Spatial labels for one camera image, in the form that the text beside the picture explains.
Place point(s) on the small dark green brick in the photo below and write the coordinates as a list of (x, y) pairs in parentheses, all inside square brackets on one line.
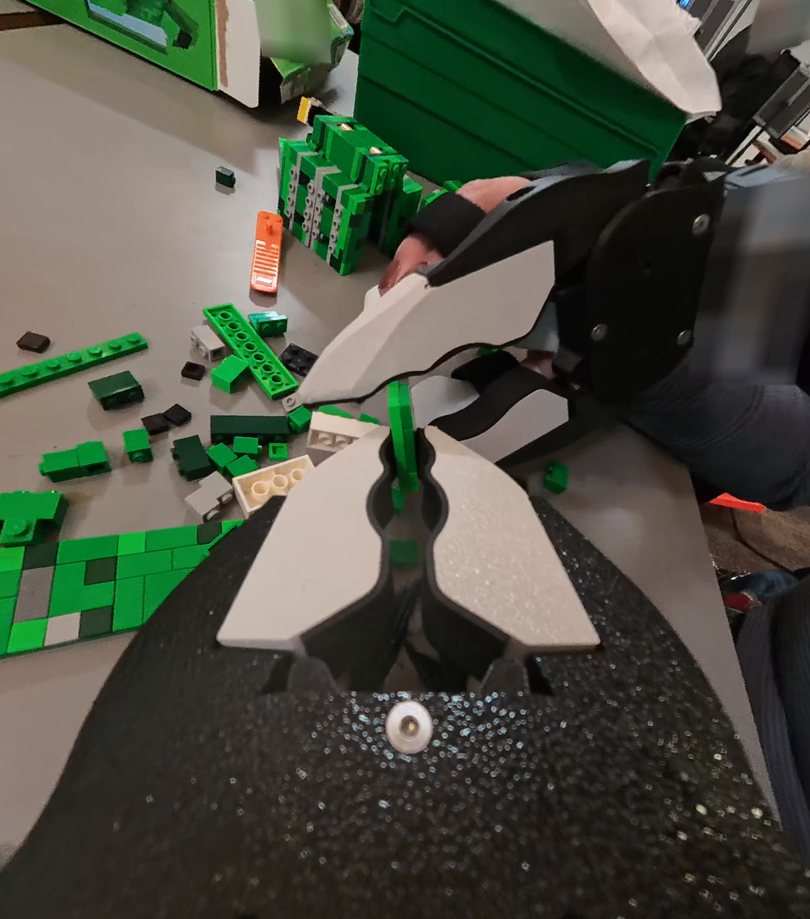
[(225, 177)]

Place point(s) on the green plastic bin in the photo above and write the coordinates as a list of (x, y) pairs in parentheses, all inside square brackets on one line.
[(484, 86)]

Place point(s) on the green double brick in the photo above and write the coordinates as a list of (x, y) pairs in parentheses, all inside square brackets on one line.
[(74, 462)]

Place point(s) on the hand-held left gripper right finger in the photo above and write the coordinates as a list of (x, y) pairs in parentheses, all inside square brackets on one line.
[(505, 567)]

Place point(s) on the black studded plate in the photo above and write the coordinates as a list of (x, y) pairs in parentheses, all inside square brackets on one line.
[(298, 360)]

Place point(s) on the long thin green plate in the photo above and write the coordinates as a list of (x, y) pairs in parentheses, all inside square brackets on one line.
[(53, 370)]

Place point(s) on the green perforated plate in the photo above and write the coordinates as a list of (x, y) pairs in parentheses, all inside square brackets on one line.
[(250, 352)]

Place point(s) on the orange plastic item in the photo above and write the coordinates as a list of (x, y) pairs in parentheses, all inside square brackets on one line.
[(735, 502)]

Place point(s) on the green mosaic tile plate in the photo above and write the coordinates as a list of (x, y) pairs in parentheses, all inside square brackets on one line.
[(89, 596)]

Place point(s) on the green stacked bricks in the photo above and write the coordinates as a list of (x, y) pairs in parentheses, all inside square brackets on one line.
[(3, 520)]

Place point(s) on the person's right hand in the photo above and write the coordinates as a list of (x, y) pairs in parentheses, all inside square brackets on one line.
[(412, 258)]

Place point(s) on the green brick model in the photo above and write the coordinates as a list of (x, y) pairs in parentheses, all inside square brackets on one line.
[(333, 187)]

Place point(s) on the crumpled white paper bag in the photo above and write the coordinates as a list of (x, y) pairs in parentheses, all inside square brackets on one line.
[(649, 43)]

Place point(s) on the green slope brick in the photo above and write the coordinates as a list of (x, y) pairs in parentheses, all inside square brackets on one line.
[(229, 375)]

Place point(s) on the small black frame tile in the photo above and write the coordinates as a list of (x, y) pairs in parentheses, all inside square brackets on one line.
[(193, 371)]

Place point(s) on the long dark green brick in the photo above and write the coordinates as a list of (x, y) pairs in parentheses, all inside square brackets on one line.
[(250, 429)]

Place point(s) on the green plate assembly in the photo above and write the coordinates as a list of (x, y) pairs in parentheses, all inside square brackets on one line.
[(401, 431)]

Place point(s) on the white studded brick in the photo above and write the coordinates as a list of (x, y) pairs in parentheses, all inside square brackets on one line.
[(272, 489), (340, 434)]

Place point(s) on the orange brick separator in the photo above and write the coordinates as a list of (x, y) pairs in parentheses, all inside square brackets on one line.
[(266, 251)]

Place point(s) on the small green frame tile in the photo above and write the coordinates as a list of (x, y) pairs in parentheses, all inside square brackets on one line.
[(278, 452)]

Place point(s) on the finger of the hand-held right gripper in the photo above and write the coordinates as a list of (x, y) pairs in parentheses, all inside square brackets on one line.
[(534, 423), (433, 323)]

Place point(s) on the small grey brick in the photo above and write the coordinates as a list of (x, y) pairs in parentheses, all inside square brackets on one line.
[(207, 343)]

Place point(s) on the yellow black small tool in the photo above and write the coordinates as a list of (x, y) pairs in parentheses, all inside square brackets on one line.
[(304, 109)]

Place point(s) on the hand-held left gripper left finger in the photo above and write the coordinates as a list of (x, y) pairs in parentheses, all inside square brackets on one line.
[(304, 560)]

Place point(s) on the green toy set box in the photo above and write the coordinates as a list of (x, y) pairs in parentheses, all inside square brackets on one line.
[(146, 29)]

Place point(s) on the grey red shoe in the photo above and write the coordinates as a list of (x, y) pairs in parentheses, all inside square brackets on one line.
[(756, 590)]

